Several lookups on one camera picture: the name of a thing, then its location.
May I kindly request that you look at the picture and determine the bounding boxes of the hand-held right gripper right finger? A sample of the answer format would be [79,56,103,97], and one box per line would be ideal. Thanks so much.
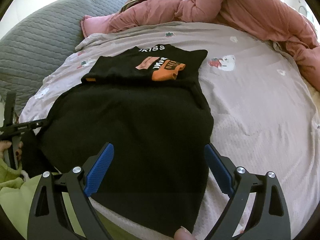
[204,143,292,240]

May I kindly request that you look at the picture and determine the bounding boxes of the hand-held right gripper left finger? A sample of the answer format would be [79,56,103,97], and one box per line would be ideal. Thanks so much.
[27,142,115,240]

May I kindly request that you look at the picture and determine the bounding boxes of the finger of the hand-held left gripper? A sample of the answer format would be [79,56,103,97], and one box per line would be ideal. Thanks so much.
[4,92,17,128]
[15,119,50,132]

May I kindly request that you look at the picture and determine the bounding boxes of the black sweater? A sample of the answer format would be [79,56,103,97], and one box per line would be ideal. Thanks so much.
[21,44,214,238]

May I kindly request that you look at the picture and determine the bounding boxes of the person's left hand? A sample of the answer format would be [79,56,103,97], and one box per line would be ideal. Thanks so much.
[0,141,25,162]

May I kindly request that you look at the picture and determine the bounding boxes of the person's right hand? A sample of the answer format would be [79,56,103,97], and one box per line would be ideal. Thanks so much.
[174,226,193,240]

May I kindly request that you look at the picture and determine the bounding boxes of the lilac printed bed sheet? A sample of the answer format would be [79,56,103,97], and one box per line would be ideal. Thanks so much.
[19,22,320,240]

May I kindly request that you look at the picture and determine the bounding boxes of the person's green clothing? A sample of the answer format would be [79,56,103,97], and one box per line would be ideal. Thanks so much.
[0,175,108,240]

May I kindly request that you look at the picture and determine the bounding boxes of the grey quilted headboard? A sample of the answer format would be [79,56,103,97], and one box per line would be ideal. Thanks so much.
[0,0,140,105]

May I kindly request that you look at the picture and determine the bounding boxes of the cream bed pad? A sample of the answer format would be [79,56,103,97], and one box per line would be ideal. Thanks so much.
[304,80,320,132]

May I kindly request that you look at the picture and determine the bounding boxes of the pink comforter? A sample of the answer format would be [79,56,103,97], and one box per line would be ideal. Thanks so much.
[80,0,320,92]

